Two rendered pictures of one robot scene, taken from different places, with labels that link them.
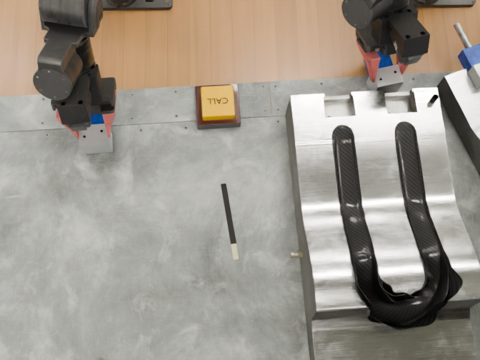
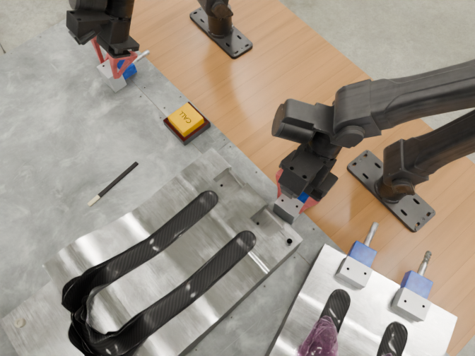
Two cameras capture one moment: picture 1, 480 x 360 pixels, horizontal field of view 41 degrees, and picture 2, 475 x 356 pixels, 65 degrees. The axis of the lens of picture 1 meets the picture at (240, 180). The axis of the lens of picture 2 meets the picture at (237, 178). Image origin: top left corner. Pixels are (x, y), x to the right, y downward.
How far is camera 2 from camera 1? 62 cm
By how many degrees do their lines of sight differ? 21
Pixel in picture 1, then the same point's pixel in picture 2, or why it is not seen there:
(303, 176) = (157, 195)
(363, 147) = (210, 220)
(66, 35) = not seen: outside the picture
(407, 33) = (295, 167)
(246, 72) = (226, 124)
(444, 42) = (363, 232)
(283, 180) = not seen: hidden behind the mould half
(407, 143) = (239, 249)
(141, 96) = (162, 82)
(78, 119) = (73, 30)
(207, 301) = (49, 207)
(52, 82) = not seen: outside the picture
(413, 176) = (215, 272)
